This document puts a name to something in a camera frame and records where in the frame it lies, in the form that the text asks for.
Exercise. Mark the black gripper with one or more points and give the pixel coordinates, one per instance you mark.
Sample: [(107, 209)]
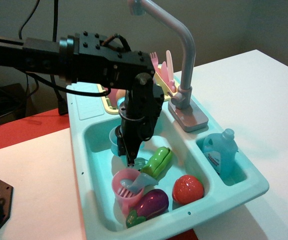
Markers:
[(139, 114)]

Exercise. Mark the translucent blue toy cup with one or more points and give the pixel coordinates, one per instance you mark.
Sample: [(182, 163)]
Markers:
[(138, 163)]

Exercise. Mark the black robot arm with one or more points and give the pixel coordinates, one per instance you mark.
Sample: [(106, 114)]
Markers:
[(107, 61)]

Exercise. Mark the teal toy sink unit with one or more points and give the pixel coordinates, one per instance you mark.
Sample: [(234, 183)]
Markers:
[(95, 164)]

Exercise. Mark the pink fork in cup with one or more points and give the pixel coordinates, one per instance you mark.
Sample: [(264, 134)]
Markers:
[(125, 193)]

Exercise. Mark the pink toy cup in sink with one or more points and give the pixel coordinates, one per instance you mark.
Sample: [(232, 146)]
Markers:
[(126, 203)]

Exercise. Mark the pink cup in rack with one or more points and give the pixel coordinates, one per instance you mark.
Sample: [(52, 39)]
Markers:
[(113, 97)]

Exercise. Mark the blue toy spoon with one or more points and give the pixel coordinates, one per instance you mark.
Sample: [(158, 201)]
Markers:
[(139, 183)]

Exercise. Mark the green toy vegetable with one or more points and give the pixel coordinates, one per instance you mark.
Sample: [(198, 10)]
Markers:
[(158, 162)]

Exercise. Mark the purple toy eggplant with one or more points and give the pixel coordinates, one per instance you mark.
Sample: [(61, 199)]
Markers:
[(152, 204)]

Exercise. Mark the small blue round lid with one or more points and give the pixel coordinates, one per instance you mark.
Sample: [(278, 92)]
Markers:
[(120, 101)]

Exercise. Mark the beige toy egg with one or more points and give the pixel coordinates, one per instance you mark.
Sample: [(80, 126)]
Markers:
[(120, 94)]

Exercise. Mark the red toy strawberry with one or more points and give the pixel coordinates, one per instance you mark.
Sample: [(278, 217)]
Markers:
[(187, 189)]

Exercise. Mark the grey toy faucet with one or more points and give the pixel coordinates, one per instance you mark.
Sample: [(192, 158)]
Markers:
[(184, 110)]

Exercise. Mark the yellow dish rack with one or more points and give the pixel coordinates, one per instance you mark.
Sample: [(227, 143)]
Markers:
[(157, 80)]

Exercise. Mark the blue toy detergent bottle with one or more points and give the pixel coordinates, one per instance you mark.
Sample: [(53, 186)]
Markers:
[(220, 150)]

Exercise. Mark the pink toy knife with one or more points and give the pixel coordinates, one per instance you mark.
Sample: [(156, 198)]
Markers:
[(169, 63)]

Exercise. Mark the pink toy fork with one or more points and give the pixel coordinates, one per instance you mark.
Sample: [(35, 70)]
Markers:
[(154, 60)]

